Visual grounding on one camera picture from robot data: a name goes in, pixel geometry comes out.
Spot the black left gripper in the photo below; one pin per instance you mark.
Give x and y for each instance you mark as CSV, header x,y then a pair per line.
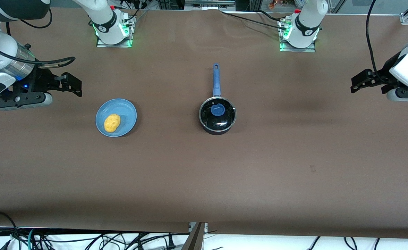
x,y
380,76

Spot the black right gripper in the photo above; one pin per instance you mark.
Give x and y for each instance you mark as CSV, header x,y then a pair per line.
x,y
41,80

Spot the yellow potato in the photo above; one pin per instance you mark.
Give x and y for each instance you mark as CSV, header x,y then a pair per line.
x,y
112,123

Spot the glass lid blue knob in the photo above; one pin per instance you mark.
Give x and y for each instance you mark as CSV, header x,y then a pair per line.
x,y
218,110

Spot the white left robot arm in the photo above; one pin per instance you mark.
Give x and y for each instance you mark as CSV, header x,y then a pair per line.
x,y
306,24

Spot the blue round plate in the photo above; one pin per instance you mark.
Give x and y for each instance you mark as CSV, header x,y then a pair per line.
x,y
126,116

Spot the brown table cover sheet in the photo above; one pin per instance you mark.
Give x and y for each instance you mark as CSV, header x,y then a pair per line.
x,y
204,180

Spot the black power plug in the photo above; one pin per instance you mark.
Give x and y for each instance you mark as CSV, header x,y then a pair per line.
x,y
171,242

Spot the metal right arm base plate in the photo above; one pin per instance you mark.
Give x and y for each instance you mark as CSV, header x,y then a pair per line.
x,y
101,44

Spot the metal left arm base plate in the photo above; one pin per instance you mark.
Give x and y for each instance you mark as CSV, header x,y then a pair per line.
x,y
308,50

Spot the aluminium frame crossbar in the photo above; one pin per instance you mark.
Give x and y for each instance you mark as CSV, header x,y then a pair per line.
x,y
209,4

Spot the aluminium profile bracket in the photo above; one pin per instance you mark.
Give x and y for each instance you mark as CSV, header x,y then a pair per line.
x,y
197,238

